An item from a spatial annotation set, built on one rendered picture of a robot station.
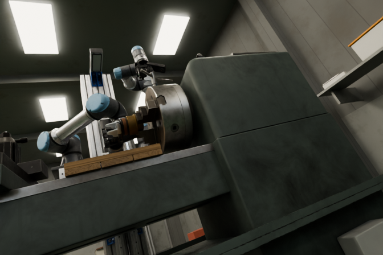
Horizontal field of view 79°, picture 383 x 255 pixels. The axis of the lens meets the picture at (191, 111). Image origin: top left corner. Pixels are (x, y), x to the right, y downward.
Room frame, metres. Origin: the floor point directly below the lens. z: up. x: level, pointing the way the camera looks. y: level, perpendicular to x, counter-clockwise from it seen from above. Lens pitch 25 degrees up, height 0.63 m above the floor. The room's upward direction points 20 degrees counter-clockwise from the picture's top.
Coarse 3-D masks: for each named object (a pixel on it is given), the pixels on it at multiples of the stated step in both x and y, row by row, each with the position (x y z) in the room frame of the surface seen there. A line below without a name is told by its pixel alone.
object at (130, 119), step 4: (128, 116) 0.87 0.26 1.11; (132, 116) 0.88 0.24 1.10; (120, 120) 0.85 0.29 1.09; (124, 120) 0.86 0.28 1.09; (128, 120) 0.86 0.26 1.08; (132, 120) 0.87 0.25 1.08; (136, 120) 0.87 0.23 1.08; (124, 124) 0.86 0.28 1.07; (128, 124) 0.86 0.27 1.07; (132, 124) 0.87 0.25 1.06; (136, 124) 0.87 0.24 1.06; (140, 124) 0.89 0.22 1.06; (124, 128) 0.86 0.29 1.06; (128, 128) 0.87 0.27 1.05; (132, 128) 0.87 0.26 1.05; (136, 128) 0.88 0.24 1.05; (140, 128) 0.91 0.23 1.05; (124, 132) 0.87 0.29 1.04; (128, 132) 0.89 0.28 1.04; (132, 132) 0.89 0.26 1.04; (136, 132) 0.90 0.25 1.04
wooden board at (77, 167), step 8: (120, 152) 0.71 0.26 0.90; (128, 152) 0.72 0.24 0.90; (136, 152) 0.73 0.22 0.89; (144, 152) 0.74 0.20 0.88; (152, 152) 0.75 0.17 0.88; (160, 152) 0.76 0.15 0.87; (80, 160) 0.66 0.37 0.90; (88, 160) 0.67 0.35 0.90; (96, 160) 0.68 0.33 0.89; (104, 160) 0.69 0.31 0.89; (112, 160) 0.70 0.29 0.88; (120, 160) 0.70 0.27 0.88; (128, 160) 0.72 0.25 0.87; (136, 160) 0.73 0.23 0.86; (64, 168) 0.64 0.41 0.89; (72, 168) 0.65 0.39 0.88; (80, 168) 0.66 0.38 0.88; (88, 168) 0.67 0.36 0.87; (96, 168) 0.67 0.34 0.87
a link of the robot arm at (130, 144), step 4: (120, 104) 1.18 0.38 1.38; (120, 108) 1.18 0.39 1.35; (124, 108) 1.22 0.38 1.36; (120, 112) 1.19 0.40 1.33; (124, 112) 1.22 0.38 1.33; (116, 116) 1.20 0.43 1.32; (120, 116) 1.20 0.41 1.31; (124, 116) 1.21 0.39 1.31; (112, 120) 1.22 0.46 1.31; (116, 120) 1.20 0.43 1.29; (132, 140) 1.23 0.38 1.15; (124, 144) 1.20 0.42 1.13; (128, 144) 1.21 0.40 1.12; (132, 144) 1.22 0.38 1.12; (124, 148) 1.21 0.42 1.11; (128, 148) 1.20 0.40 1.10; (132, 148) 1.22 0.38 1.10; (132, 156) 1.21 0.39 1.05
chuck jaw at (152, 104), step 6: (150, 102) 0.81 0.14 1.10; (156, 102) 0.82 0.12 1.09; (162, 102) 0.82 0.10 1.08; (144, 108) 0.84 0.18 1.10; (150, 108) 0.81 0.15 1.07; (156, 108) 0.82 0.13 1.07; (138, 114) 0.86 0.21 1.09; (144, 114) 0.84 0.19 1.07; (150, 114) 0.85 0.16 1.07; (156, 114) 0.87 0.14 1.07; (138, 120) 0.86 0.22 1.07; (144, 120) 0.87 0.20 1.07; (150, 120) 0.89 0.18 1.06
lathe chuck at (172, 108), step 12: (168, 84) 0.89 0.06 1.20; (156, 96) 0.81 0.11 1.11; (168, 96) 0.82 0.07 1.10; (168, 108) 0.82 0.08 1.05; (180, 108) 0.84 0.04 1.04; (156, 120) 0.90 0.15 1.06; (168, 120) 0.83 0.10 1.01; (180, 120) 0.85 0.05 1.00; (168, 132) 0.85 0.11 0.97; (180, 132) 0.88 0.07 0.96; (168, 144) 0.90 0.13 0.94; (180, 144) 0.93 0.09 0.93
